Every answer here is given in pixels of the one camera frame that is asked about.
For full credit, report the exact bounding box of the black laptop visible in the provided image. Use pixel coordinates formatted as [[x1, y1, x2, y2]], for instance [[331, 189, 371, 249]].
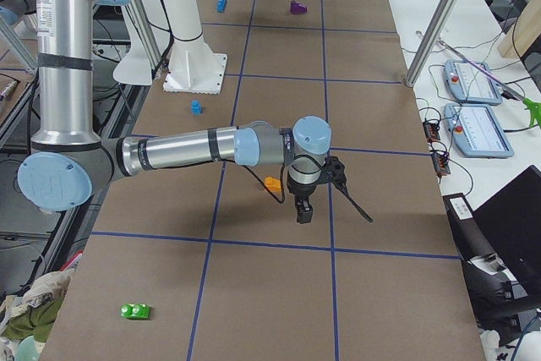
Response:
[[473, 165, 540, 293]]

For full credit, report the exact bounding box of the upper teach pendant tablet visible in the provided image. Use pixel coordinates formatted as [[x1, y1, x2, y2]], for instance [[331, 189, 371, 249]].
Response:
[[444, 59, 502, 106]]

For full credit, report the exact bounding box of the green studded block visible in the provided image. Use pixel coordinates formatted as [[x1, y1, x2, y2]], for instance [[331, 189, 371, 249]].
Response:
[[120, 303, 151, 320]]

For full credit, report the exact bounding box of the teach pendant tablet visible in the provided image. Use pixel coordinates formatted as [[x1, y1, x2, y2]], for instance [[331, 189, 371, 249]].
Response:
[[444, 59, 502, 106], [444, 103, 514, 159]]

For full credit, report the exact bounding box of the purple trapezoid block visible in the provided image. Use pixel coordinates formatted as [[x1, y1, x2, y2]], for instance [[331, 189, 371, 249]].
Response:
[[290, 0, 308, 15]]

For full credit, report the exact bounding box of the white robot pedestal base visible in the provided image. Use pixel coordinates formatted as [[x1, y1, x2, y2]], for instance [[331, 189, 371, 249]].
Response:
[[150, 0, 228, 95]]

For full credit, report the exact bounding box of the black gripper first arm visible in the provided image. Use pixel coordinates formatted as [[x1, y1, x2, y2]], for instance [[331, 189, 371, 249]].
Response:
[[287, 156, 346, 223]]

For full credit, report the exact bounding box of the green handled reacher grabber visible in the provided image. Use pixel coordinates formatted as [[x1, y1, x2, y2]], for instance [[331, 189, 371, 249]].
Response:
[[437, 36, 540, 128]]

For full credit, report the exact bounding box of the aluminium frame post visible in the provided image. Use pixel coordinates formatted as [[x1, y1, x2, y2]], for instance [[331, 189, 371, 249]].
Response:
[[404, 0, 457, 88]]

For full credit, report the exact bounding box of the small blue block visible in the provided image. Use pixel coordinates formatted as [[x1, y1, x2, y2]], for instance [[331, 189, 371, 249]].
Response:
[[190, 100, 203, 115]]

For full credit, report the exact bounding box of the lower teach pendant tablet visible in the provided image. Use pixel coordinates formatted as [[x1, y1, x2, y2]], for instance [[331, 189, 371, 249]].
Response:
[[444, 103, 514, 159]]

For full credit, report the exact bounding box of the long blue studded block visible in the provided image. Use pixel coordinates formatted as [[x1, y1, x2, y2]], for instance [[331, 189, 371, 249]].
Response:
[[216, 0, 227, 13]]

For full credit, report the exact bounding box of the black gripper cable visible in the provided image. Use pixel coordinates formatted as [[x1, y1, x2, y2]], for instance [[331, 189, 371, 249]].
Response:
[[243, 153, 373, 223]]

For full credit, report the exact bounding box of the orange trapezoid block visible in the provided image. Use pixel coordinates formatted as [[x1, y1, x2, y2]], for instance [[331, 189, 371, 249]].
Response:
[[264, 177, 281, 192]]

